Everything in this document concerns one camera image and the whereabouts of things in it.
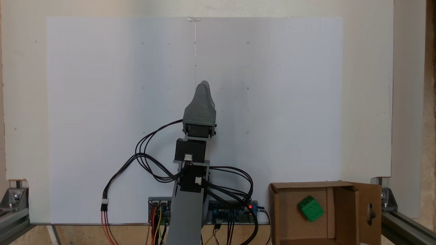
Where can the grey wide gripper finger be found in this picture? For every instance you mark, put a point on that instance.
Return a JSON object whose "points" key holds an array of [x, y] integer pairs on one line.
{"points": [[196, 105]]}

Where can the grey narrow gripper finger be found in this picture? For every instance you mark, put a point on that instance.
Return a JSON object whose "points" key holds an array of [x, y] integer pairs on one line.
{"points": [[212, 102]]}

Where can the green die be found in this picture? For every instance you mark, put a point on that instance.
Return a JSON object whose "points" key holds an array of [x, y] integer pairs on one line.
{"points": [[310, 209]]}

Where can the clear tape piece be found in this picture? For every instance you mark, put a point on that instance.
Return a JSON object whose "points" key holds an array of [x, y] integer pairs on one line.
{"points": [[194, 19]]}

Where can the blue circuit board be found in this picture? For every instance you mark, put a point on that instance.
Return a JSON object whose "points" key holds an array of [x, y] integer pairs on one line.
{"points": [[224, 214]]}

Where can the open cardboard box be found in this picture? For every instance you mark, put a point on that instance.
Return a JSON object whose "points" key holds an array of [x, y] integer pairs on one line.
{"points": [[289, 231]]}

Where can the grey base plate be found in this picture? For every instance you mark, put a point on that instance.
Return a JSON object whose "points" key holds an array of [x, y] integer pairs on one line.
{"points": [[158, 198]]}

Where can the metal corner bracket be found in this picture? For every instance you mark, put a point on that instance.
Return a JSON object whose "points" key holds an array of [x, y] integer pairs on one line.
{"points": [[388, 200], [15, 197]]}

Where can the aluminium frame post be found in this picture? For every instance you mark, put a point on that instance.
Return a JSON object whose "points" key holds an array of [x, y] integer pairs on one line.
{"points": [[405, 228], [12, 224]]}

